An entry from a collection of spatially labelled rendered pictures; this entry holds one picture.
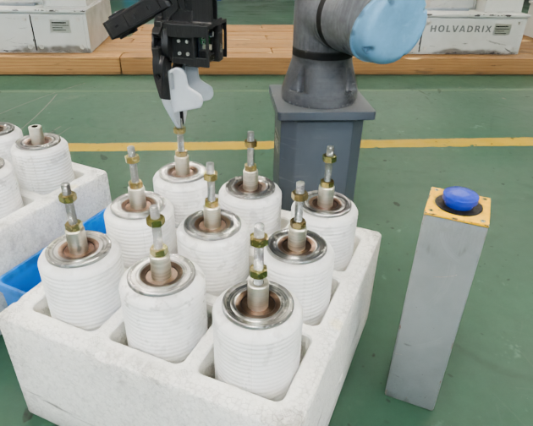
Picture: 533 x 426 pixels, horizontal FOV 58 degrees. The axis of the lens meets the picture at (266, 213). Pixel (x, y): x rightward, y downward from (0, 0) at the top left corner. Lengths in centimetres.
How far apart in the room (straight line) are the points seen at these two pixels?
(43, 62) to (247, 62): 91
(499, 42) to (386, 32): 196
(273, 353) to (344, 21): 53
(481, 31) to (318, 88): 182
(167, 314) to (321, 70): 56
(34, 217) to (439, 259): 63
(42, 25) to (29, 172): 161
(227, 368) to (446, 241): 29
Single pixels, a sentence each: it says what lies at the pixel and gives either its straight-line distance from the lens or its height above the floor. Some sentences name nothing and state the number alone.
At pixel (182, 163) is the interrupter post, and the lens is 76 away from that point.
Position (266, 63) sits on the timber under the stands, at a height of 5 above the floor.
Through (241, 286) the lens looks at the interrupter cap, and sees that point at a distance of 53.
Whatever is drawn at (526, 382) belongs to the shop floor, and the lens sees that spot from 88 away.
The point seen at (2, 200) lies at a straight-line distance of 88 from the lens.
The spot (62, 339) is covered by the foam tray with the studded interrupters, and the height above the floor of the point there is 18.
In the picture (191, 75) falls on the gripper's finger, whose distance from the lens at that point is 74.
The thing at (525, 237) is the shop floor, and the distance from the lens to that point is 124.
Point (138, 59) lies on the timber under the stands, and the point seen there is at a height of 7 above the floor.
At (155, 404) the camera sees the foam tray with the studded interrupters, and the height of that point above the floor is 14.
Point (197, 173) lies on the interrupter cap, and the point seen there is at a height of 25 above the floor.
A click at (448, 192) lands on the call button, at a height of 33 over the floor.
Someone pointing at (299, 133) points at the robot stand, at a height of 26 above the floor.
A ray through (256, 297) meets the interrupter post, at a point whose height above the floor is 27.
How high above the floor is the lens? 59
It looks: 31 degrees down
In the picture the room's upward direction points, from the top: 1 degrees clockwise
